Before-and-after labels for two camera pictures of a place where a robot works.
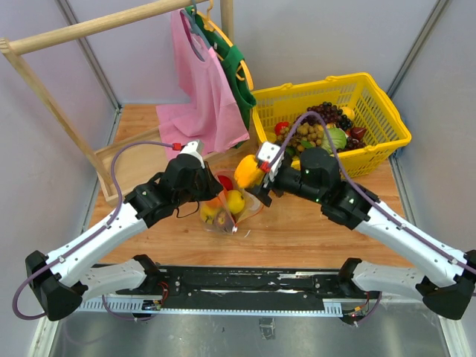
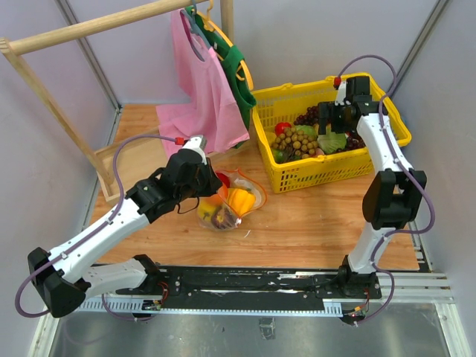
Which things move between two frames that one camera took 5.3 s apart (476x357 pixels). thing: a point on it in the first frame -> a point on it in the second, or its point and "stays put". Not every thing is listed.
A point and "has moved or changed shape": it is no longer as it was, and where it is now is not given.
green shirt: x=234 y=66 stays put
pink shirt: x=213 y=117 stays put
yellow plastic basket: x=378 y=117 stays put
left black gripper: x=213 y=187 stays put
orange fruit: x=216 y=202 has moved or changed shape
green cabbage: x=339 y=140 stays put
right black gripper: x=262 y=192 -> x=328 y=110
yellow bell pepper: x=247 y=173 -> x=242 y=200
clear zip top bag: x=230 y=207 stays put
